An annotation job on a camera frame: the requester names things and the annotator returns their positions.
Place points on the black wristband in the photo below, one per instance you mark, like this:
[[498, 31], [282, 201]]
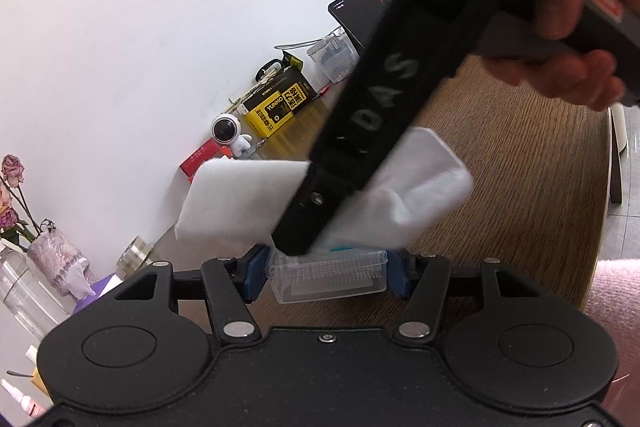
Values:
[[265, 69]]

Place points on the white astronaut toy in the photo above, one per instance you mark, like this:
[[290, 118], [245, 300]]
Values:
[[227, 129]]

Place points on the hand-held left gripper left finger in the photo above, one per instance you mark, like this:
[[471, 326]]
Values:
[[254, 279]]

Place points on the white chair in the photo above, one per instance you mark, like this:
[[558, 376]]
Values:
[[619, 147]]

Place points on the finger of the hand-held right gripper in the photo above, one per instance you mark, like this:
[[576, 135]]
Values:
[[315, 214]]

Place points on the dark laptop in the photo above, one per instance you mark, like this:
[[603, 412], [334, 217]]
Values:
[[370, 2]]

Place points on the white wiping cloth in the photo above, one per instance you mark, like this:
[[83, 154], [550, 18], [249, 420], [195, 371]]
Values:
[[235, 202]]

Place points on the clear plastic container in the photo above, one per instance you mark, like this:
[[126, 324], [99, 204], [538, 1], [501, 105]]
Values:
[[330, 277]]

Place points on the white and yellow tube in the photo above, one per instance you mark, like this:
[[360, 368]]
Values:
[[37, 372]]

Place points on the dried pink roses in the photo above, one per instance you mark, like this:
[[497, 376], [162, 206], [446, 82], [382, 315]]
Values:
[[12, 187]]

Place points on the clear glass jar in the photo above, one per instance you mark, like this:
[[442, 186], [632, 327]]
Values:
[[25, 292]]

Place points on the purple packet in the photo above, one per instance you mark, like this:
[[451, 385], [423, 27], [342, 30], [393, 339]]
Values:
[[100, 289]]

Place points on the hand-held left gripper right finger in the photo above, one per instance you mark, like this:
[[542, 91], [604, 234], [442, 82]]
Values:
[[400, 279]]

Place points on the yellow and black box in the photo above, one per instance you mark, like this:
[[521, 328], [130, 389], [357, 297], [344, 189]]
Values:
[[275, 104]]

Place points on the clear plastic storage box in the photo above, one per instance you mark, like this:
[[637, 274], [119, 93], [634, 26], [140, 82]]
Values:
[[332, 54]]

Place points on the silver tape roll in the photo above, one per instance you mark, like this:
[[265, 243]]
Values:
[[134, 254]]

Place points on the pink wrapped tissue pack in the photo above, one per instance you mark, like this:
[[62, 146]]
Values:
[[57, 257]]

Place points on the red flat box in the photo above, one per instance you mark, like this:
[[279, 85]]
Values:
[[205, 157]]

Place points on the small white bottle pink label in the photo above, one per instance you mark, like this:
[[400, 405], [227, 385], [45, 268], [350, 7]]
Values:
[[20, 399]]

